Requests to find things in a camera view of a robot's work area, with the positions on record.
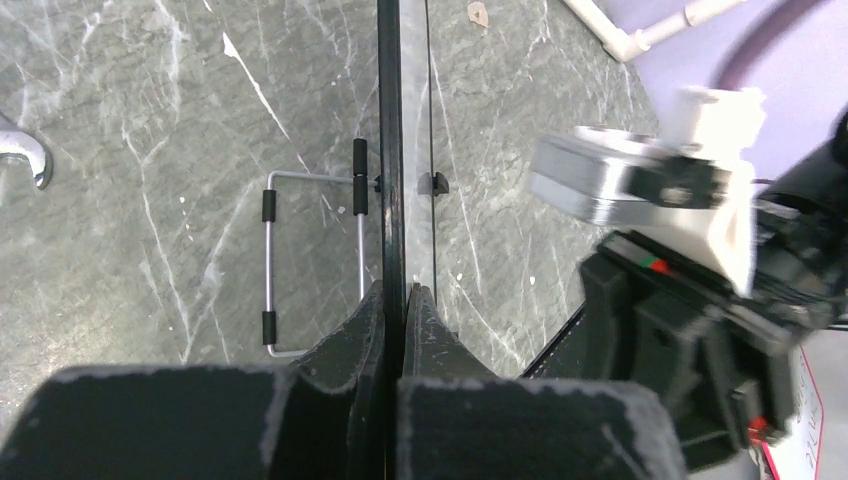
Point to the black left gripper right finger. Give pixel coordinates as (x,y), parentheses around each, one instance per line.
(458,420)

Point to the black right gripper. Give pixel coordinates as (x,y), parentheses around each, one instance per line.
(720,363)

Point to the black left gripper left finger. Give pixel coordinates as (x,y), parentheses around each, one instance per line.
(317,417)

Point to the white framed whiteboard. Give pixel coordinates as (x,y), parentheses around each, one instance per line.
(406,148)

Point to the wire whiteboard stand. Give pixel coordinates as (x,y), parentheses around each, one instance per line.
(322,245)

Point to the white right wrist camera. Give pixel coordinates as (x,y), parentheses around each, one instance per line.
(688,189)

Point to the white PVC pipe frame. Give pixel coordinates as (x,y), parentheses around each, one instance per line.
(624,47)

